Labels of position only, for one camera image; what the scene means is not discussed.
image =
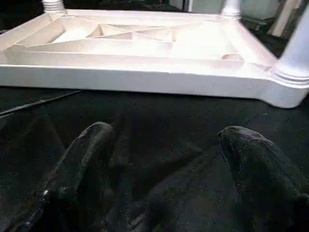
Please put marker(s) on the white plastic table top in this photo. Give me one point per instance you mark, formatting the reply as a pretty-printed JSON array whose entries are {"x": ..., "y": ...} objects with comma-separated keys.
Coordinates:
[{"x": 144, "y": 77}]

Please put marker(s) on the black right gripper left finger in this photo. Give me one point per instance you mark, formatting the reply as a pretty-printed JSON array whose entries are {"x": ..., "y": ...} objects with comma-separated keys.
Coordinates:
[{"x": 77, "y": 174}]

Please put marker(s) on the white glass-door cabinet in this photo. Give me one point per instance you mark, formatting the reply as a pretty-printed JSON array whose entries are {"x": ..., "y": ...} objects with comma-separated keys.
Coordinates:
[{"x": 282, "y": 19}]

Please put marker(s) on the black mat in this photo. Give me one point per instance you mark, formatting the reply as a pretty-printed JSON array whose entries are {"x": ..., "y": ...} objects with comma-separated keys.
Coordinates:
[{"x": 157, "y": 145}]

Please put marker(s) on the white plastic table leg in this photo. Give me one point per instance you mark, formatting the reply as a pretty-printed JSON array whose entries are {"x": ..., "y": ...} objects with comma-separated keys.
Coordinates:
[
  {"x": 230, "y": 8},
  {"x": 53, "y": 6},
  {"x": 297, "y": 53}
]

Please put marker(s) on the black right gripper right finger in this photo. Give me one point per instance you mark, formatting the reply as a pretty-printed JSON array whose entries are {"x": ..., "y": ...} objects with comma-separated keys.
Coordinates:
[{"x": 260, "y": 183}]

